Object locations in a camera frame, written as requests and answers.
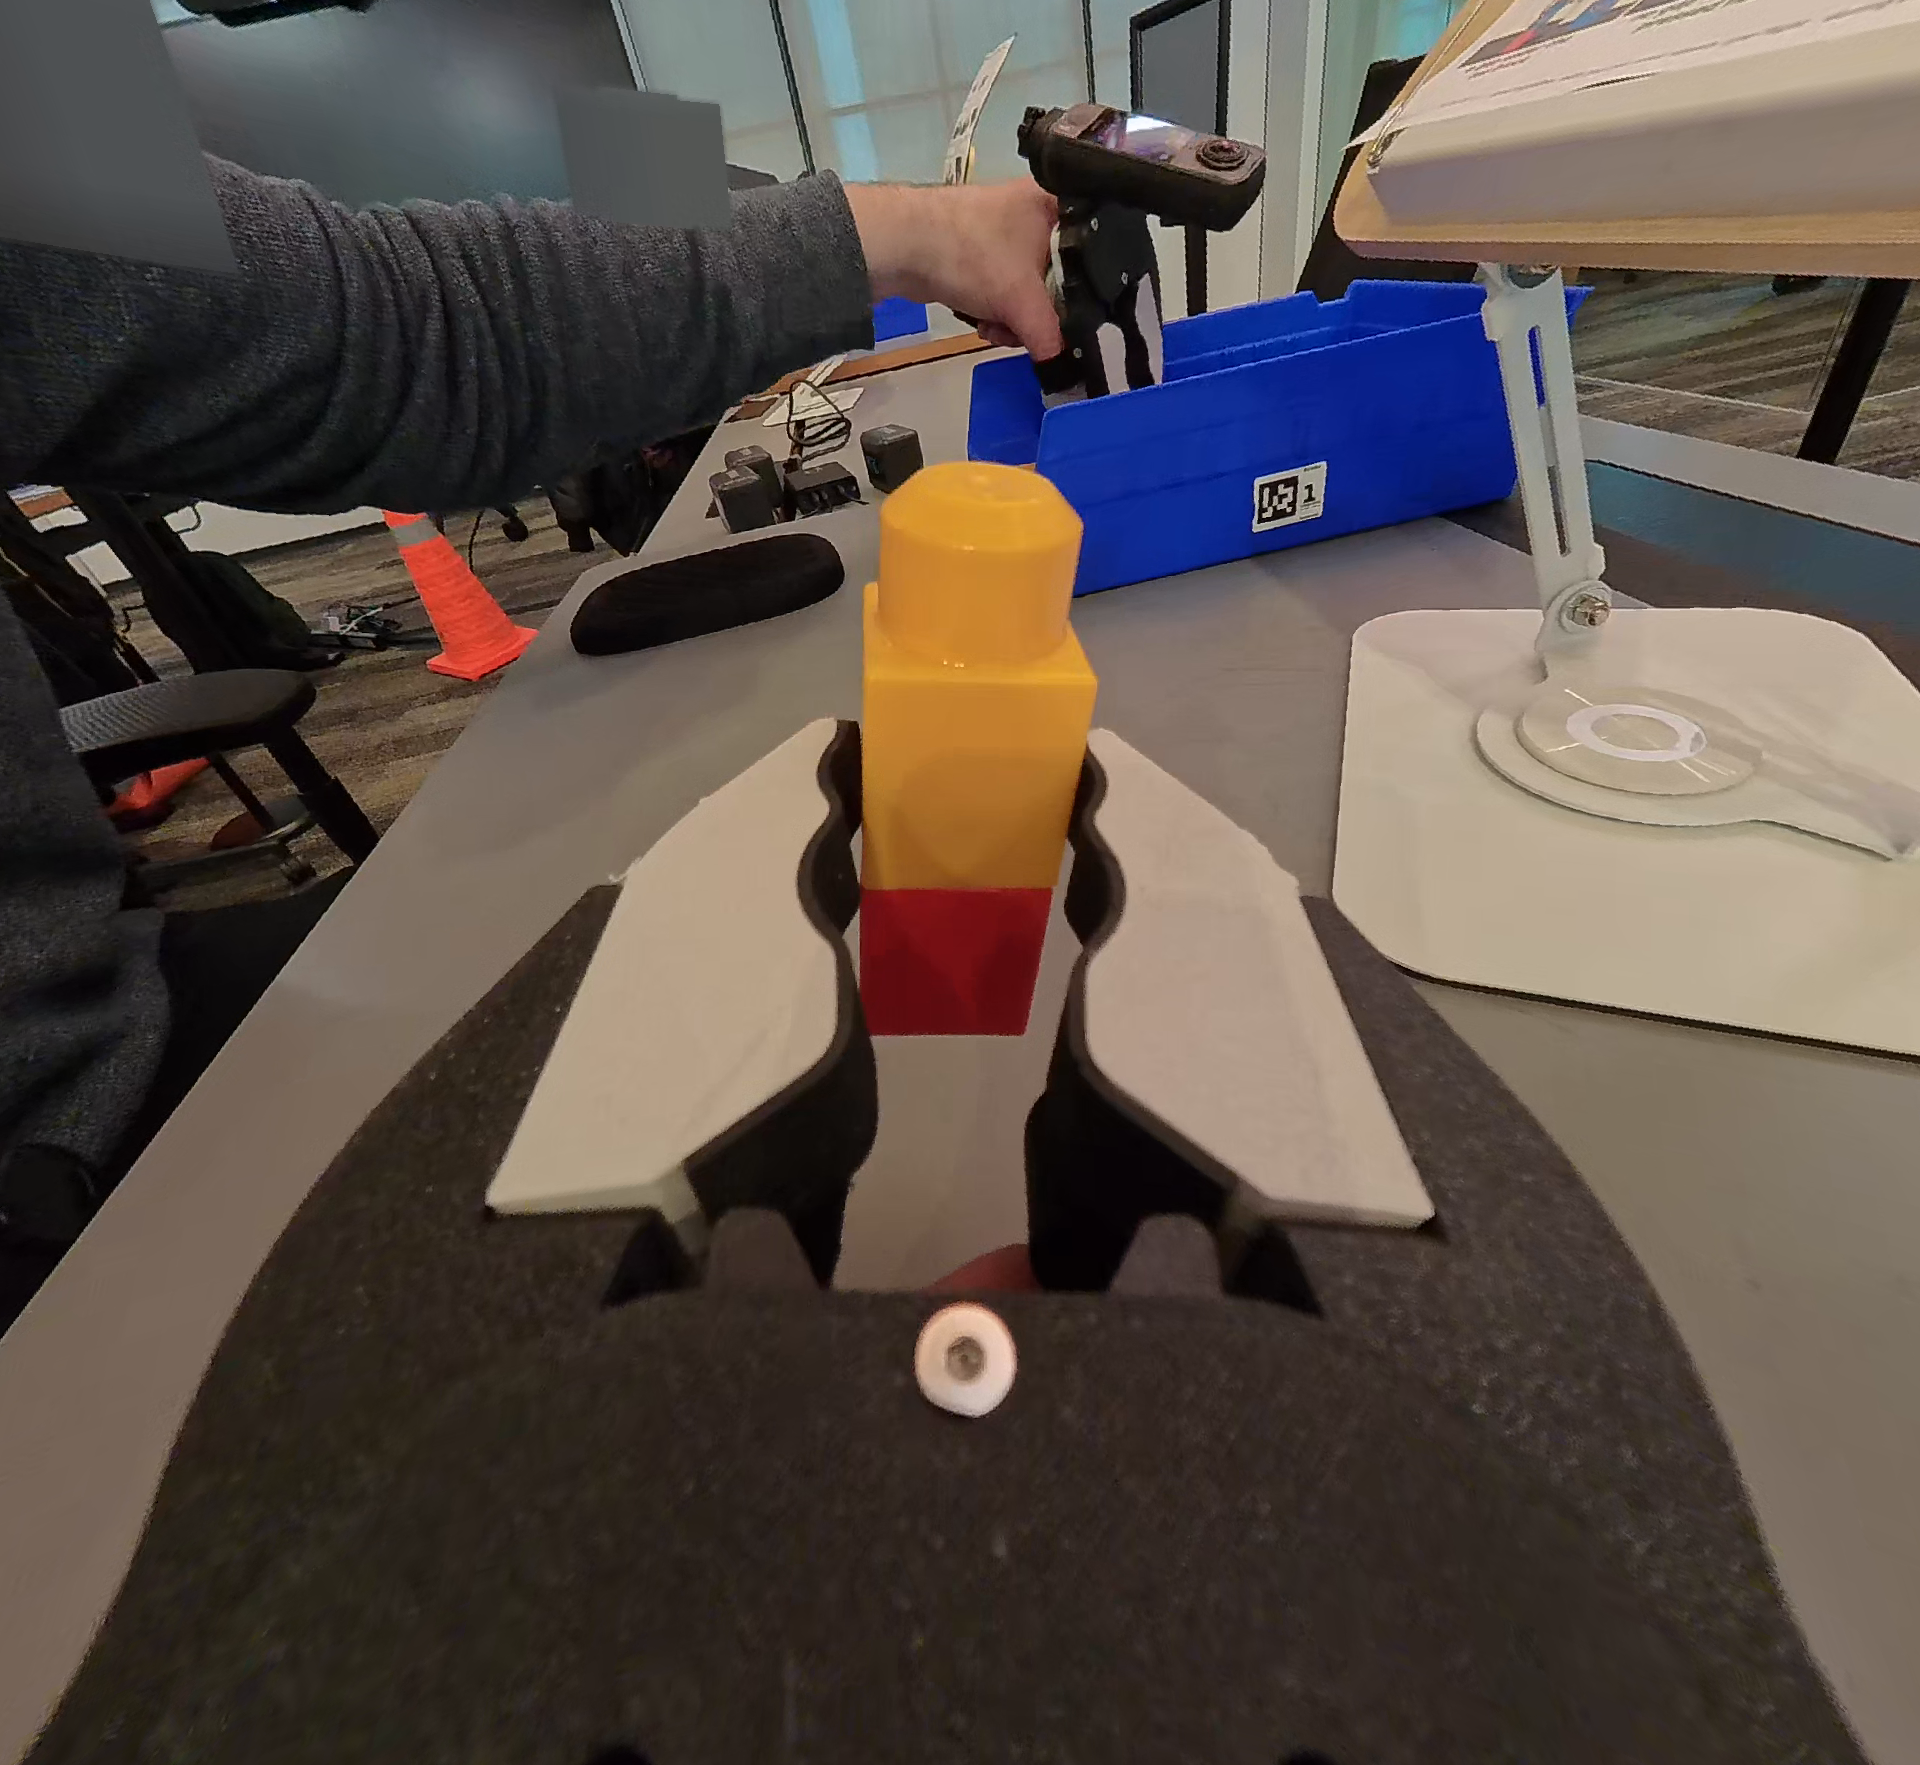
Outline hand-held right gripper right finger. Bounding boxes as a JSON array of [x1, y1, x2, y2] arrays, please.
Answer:
[[1023, 728, 1440, 1294]]

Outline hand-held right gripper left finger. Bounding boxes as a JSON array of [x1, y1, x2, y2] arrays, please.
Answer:
[[486, 717, 886, 1294]]

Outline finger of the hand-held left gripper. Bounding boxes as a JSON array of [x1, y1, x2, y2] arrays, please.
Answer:
[[1086, 275, 1168, 400]]

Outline blue tagged plastic bin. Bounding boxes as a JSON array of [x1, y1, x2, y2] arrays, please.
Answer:
[[966, 278, 1595, 596]]

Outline red building block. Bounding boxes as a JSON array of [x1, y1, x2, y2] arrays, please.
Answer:
[[857, 883, 1050, 1038]]

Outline yellow building block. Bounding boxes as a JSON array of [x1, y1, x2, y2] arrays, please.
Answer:
[[857, 459, 1094, 893]]

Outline person's left forearm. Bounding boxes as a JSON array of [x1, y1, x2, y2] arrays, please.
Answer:
[[0, 158, 879, 516]]

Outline grey desk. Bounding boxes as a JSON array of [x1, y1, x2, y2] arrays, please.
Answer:
[[0, 349, 1920, 1765]]

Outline dark screen on floor stand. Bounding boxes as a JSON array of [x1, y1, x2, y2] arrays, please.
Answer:
[[1128, 0, 1236, 313]]

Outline white standing sign card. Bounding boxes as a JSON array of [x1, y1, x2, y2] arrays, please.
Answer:
[[947, 35, 1019, 188]]

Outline white base board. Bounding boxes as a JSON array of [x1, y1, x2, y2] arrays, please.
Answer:
[[1330, 606, 1920, 1063]]

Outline white printed card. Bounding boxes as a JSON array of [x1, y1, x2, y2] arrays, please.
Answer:
[[747, 381, 870, 451]]

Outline black mesh wrist rest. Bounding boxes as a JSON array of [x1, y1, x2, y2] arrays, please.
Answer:
[[568, 530, 849, 658]]

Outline orange traffic cone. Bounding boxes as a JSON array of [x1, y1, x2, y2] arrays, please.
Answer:
[[109, 757, 216, 829], [381, 507, 538, 684]]

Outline black backpack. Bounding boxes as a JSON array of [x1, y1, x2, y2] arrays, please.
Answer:
[[80, 490, 323, 674]]

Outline black monitor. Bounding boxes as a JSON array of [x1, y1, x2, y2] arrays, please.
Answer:
[[162, 0, 646, 214]]

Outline black slanted frame leg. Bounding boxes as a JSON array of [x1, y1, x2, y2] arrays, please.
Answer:
[[1793, 278, 1910, 466]]

